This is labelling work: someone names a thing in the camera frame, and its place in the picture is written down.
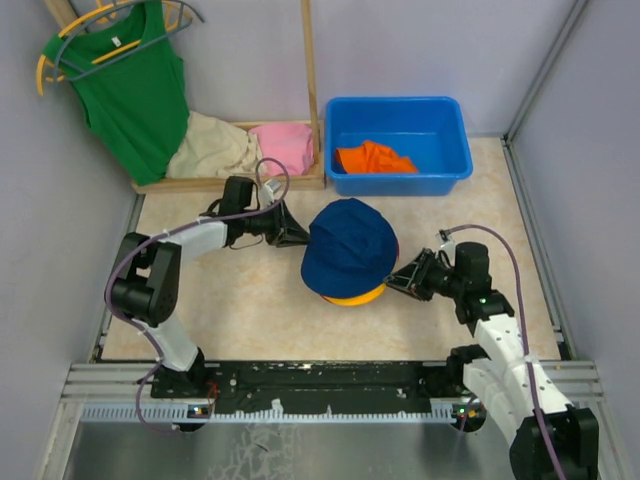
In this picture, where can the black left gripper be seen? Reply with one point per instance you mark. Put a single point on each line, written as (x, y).
(285, 229)

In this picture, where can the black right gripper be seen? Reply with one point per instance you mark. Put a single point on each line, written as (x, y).
(411, 279)

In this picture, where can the yellow bucket hat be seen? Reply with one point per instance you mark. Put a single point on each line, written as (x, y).
(359, 300)

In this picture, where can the navy blue hat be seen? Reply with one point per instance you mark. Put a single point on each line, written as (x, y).
(352, 249)

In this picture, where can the orange hat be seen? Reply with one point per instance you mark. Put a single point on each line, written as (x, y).
(374, 158)

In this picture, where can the blue plastic bin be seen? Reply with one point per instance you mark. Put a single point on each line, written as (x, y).
(429, 131)

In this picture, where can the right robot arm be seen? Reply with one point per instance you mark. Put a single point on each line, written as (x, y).
(548, 436)

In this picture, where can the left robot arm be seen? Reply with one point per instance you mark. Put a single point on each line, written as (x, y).
(144, 284)

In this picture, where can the pink cloth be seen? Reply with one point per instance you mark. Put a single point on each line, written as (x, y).
(289, 143)

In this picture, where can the cream cloth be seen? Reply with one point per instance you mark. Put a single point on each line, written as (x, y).
(214, 148)

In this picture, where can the green tank top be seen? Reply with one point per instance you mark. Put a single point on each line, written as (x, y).
(130, 84)

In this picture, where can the yellow clothes hanger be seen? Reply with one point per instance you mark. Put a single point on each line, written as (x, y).
(65, 55)

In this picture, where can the grey clothes hanger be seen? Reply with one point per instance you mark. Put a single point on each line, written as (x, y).
(125, 45)

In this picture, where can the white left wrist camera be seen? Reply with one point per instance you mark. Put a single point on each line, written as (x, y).
(268, 191)

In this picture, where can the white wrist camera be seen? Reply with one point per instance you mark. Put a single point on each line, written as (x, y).
(268, 191)
(447, 244)

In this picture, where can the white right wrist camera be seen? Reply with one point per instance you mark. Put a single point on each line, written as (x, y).
(447, 244)

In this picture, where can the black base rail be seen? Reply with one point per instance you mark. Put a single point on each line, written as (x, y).
(313, 388)

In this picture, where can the wooden clothes rack frame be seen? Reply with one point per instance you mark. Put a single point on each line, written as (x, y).
(179, 15)

